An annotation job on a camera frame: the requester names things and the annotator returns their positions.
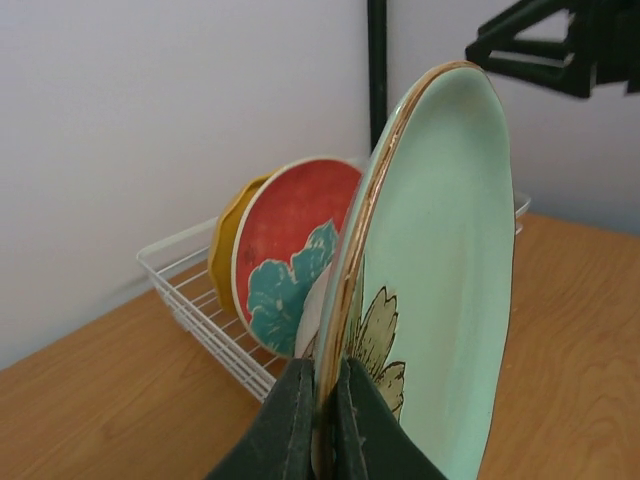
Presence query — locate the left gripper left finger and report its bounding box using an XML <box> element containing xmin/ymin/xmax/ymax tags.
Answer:
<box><xmin>206</xmin><ymin>359</ymin><xmax>314</xmax><ymax>480</ymax></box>

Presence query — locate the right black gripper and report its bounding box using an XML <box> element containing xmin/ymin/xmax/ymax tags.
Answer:
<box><xmin>465</xmin><ymin>0</ymin><xmax>639</xmax><ymax>99</ymax></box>

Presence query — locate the wooden ribbed plate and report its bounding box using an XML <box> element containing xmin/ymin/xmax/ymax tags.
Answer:
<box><xmin>294</xmin><ymin>265</ymin><xmax>331</xmax><ymax>358</ymax></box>

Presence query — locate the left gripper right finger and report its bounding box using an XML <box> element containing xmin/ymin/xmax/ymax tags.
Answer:
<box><xmin>333</xmin><ymin>359</ymin><xmax>444</xmax><ymax>480</ymax></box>

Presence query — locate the striped large bowl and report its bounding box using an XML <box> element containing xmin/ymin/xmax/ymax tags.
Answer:
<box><xmin>311</xmin><ymin>61</ymin><xmax>515</xmax><ymax>479</ymax></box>

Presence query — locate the red floral plate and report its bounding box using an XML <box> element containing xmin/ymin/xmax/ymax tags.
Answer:
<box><xmin>231</xmin><ymin>158</ymin><xmax>362</xmax><ymax>357</ymax></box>

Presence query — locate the yellow polka dot plate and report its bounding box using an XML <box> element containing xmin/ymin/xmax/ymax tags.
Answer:
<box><xmin>207</xmin><ymin>172</ymin><xmax>274</xmax><ymax>316</ymax></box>

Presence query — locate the white wire dish rack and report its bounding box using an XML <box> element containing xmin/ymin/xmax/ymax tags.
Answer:
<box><xmin>135</xmin><ymin>189</ymin><xmax>533</xmax><ymax>403</ymax></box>

